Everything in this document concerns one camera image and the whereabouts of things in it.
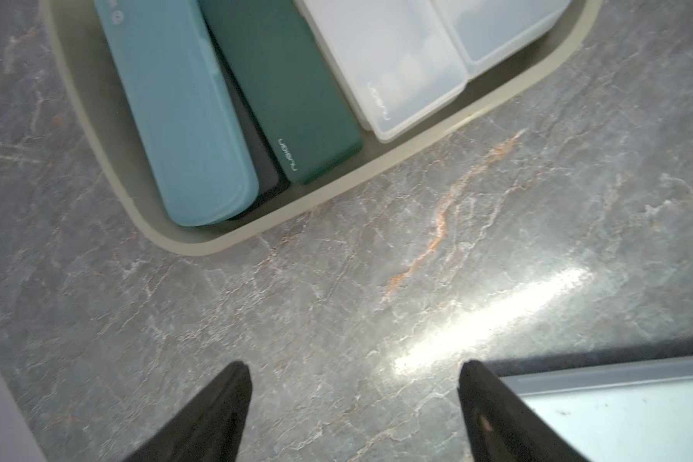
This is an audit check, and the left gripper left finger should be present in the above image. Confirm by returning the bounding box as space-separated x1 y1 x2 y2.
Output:
126 361 252 461

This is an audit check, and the teal blue pencil case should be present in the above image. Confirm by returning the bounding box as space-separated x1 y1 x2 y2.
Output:
94 0 259 226

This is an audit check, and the olive green storage box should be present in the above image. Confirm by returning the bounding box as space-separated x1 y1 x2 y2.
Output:
40 1 603 256

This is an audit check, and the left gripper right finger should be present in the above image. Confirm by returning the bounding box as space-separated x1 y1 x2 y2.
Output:
457 360 585 461

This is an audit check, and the black pencil case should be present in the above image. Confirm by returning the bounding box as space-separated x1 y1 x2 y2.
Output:
208 29 290 219

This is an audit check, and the dark green pencil case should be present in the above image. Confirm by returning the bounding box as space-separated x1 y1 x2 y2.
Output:
200 0 362 184

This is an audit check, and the large pale blue case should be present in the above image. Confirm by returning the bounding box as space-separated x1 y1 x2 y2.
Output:
504 356 693 461

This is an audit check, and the translucent pencil case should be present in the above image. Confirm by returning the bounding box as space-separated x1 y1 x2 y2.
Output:
298 1 470 144
433 0 571 79

